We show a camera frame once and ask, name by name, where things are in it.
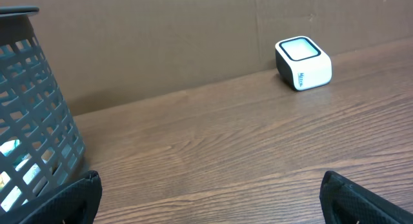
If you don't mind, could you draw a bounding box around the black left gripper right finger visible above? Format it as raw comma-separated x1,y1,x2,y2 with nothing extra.
319,170,412,224

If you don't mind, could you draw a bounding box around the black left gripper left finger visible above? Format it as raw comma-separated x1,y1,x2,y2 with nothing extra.
1,170,103,224

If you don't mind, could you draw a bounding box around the mint green wipes pack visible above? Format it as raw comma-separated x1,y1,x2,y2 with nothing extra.
1,138,47,212

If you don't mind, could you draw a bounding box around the white barcode scanner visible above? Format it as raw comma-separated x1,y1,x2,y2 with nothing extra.
275,36,332,91

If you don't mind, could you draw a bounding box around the dark grey plastic basket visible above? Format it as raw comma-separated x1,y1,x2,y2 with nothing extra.
0,5,86,213

